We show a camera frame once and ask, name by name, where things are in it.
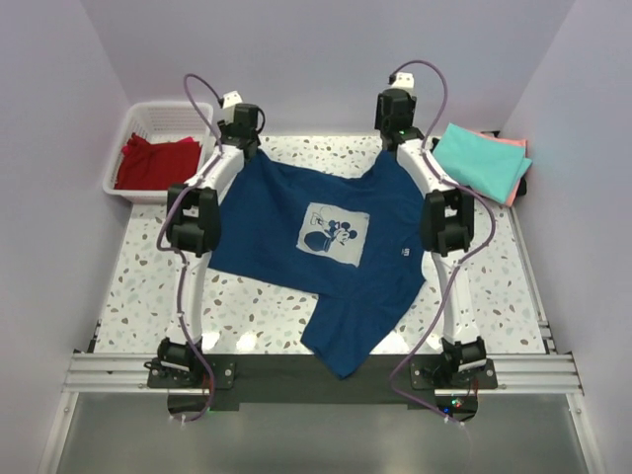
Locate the navy blue t-shirt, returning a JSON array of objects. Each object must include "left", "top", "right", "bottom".
[{"left": 209, "top": 152, "right": 425, "bottom": 378}]

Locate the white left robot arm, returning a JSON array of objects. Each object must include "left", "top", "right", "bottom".
[{"left": 154, "top": 100, "right": 266, "bottom": 387}]

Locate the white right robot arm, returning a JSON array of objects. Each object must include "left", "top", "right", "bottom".
[{"left": 375, "top": 87, "right": 487, "bottom": 388}]

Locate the folded teal t-shirt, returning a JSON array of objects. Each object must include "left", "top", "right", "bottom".
[{"left": 432, "top": 121, "right": 533, "bottom": 206}]

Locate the red t-shirt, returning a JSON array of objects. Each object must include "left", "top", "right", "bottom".
[{"left": 115, "top": 133, "right": 201, "bottom": 191}]

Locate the folded salmon pink t-shirt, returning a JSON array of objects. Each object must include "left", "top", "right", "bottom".
[{"left": 476, "top": 129, "right": 528, "bottom": 205}]

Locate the folded black t-shirt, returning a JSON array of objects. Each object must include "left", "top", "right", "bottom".
[{"left": 428, "top": 128, "right": 529, "bottom": 199}]

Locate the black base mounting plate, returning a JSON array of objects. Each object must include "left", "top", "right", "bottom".
[{"left": 144, "top": 355, "right": 499, "bottom": 420}]

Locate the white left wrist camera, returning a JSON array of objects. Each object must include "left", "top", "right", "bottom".
[{"left": 219, "top": 91, "right": 243, "bottom": 123}]

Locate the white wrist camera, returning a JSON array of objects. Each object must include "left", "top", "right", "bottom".
[
  {"left": 389, "top": 71, "right": 415, "bottom": 95},
  {"left": 219, "top": 91, "right": 243, "bottom": 123}
]

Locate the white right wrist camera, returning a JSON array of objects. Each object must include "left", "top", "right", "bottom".
[{"left": 389, "top": 71, "right": 415, "bottom": 95}]

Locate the aluminium extrusion rail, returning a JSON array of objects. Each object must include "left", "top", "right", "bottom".
[{"left": 62, "top": 354, "right": 584, "bottom": 395}]

